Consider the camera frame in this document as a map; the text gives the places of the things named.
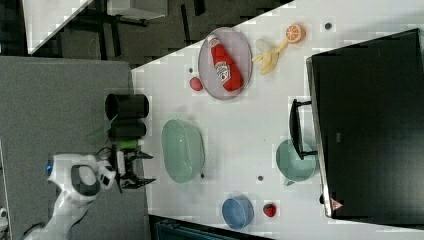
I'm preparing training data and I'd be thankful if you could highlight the black toaster oven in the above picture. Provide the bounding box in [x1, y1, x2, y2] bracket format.
[289, 28, 424, 229]

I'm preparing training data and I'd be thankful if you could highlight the green mug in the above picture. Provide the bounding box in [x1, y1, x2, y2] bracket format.
[276, 139, 317, 186]

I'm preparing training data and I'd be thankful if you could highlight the red ketchup bottle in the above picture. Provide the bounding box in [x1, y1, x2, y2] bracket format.
[207, 35, 244, 92]

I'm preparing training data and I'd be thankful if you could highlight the peeled banana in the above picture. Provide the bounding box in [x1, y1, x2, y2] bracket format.
[252, 39, 288, 75]

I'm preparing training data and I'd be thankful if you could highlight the red strawberry near plate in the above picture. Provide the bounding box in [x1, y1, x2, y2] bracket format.
[189, 77, 203, 91]

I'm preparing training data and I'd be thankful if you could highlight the blue bowl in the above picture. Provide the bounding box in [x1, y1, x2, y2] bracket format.
[221, 196, 254, 230]

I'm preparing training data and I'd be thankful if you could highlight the red strawberry near bowl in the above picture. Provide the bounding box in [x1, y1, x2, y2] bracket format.
[263, 203, 276, 217]

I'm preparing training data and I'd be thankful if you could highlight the black cylinder large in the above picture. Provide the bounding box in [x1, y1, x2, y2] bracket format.
[105, 94, 149, 120]

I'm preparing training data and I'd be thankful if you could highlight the black cylinder small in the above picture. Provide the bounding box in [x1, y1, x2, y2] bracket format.
[108, 119, 147, 140]

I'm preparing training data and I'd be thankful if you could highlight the orange half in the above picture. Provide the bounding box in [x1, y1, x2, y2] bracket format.
[285, 24, 306, 44]

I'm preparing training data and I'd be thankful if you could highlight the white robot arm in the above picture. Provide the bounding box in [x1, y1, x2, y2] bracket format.
[21, 151, 154, 240]

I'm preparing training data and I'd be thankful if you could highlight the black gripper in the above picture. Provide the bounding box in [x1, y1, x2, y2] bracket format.
[115, 150, 155, 192]

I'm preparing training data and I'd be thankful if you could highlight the grey round plate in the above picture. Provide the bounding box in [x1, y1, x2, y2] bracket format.
[198, 27, 252, 100]

